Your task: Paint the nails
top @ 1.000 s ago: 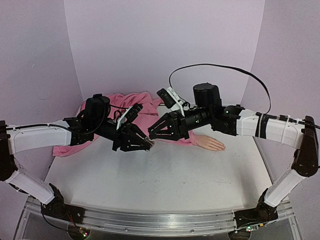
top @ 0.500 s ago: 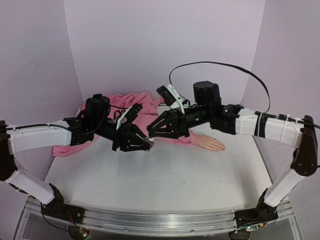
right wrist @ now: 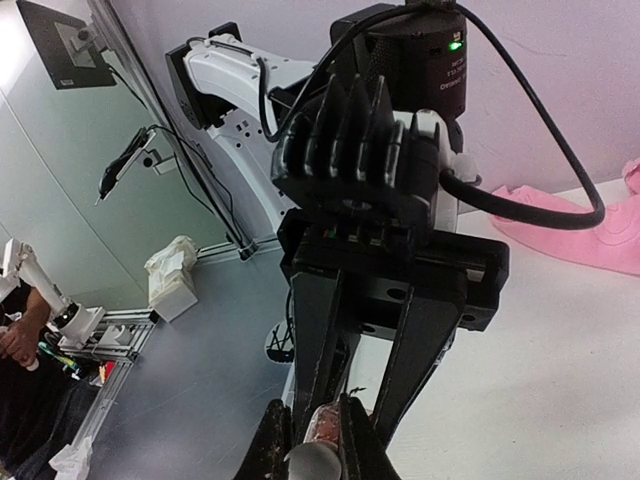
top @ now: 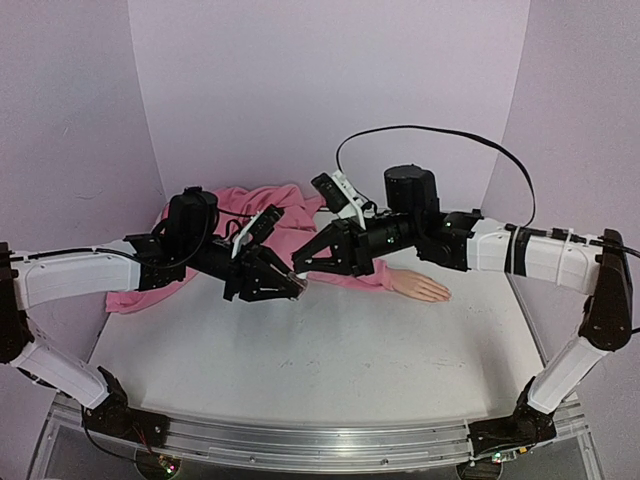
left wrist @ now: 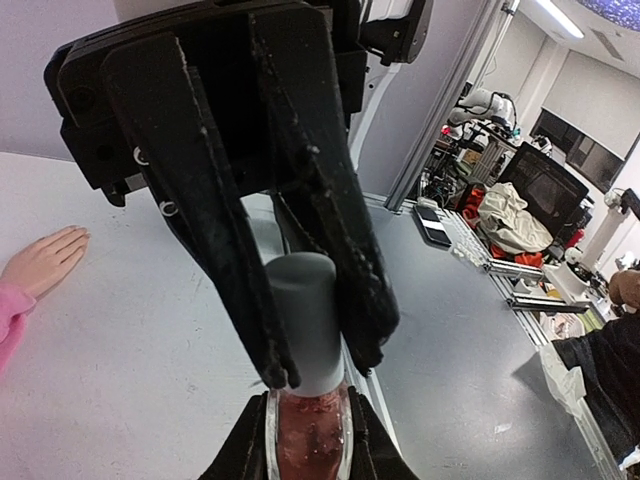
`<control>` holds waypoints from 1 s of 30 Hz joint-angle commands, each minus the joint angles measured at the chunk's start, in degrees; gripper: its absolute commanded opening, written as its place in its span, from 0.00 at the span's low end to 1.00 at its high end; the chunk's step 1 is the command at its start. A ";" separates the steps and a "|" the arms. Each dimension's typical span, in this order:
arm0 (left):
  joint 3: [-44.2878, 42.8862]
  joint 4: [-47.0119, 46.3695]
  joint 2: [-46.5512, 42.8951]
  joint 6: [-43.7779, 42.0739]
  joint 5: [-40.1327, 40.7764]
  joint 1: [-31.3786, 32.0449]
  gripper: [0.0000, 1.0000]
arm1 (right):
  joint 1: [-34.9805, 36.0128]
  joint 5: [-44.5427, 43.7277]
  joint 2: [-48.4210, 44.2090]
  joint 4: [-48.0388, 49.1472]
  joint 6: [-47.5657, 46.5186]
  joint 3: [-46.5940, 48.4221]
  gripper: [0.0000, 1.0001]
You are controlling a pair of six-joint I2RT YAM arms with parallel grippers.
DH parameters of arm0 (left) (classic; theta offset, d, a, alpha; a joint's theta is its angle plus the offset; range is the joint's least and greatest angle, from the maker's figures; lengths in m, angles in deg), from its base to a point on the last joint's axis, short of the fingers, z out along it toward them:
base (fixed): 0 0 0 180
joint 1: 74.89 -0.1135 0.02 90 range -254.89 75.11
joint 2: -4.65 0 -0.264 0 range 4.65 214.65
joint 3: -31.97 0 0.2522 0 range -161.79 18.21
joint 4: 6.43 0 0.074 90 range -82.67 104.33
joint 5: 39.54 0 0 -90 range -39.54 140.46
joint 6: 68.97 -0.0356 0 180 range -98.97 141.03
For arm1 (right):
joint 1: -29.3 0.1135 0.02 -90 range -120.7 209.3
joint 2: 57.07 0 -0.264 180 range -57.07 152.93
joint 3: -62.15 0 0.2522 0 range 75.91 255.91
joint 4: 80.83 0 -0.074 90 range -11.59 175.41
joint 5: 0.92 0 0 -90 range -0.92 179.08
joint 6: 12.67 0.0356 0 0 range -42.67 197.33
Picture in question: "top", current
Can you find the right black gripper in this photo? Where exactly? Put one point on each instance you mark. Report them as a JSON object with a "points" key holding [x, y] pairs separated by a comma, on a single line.
{"points": [[353, 246]]}

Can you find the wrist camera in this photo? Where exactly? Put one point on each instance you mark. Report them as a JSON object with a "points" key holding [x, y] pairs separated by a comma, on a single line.
{"points": [[258, 229], [341, 197]]}

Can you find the nail polish bottle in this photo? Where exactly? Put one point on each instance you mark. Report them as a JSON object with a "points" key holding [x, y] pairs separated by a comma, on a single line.
{"points": [[300, 280]]}

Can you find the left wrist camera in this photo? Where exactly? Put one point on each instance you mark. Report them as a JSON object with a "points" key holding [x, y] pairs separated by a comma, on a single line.
{"points": [[258, 229]]}

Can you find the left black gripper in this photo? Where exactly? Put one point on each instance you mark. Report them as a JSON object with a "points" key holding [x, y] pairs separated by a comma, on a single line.
{"points": [[261, 273]]}

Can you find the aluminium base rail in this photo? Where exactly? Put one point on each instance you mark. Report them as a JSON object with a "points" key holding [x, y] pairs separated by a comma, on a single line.
{"points": [[324, 449]]}

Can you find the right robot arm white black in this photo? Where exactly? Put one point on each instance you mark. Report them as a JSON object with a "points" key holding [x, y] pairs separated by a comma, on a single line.
{"points": [[595, 266]]}

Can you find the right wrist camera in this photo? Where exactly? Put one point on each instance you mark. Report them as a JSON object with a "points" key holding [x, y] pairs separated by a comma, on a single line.
{"points": [[341, 197]]}

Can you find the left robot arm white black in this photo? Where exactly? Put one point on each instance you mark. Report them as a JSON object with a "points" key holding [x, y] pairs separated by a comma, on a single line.
{"points": [[31, 279]]}

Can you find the mannequin hand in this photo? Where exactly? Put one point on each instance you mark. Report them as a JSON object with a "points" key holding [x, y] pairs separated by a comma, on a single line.
{"points": [[418, 286]]}

